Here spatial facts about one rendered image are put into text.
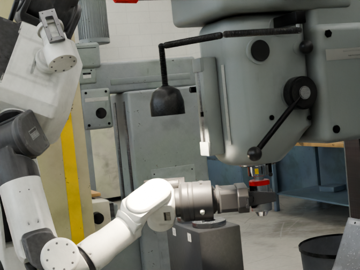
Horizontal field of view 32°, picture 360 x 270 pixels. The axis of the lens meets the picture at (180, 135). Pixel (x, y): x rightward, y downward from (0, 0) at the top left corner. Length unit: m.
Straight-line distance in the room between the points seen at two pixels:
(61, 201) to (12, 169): 1.69
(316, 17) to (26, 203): 0.73
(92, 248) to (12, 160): 0.25
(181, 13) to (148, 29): 9.69
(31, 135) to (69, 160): 1.64
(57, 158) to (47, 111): 1.56
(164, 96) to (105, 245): 0.34
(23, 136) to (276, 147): 0.53
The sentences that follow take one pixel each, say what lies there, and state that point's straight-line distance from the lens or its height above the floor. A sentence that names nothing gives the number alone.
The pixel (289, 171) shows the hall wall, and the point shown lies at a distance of 8.90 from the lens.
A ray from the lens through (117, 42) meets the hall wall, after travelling 10.87.
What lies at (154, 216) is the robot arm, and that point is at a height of 1.21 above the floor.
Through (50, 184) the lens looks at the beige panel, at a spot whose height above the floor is 1.14.
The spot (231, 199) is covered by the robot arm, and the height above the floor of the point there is 1.24.
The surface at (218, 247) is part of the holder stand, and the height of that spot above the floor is 1.08.
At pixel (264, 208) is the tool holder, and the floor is 1.21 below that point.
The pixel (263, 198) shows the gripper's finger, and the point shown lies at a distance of 1.39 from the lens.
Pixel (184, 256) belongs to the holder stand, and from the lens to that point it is 1.70.
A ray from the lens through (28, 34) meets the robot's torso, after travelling 1.57.
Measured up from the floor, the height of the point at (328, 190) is 0.24.
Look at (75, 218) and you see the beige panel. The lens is 3.05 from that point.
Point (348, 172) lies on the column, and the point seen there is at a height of 1.23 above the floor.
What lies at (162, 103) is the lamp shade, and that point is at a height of 1.46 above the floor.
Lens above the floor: 1.46
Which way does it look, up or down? 3 degrees down
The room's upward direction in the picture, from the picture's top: 6 degrees counter-clockwise
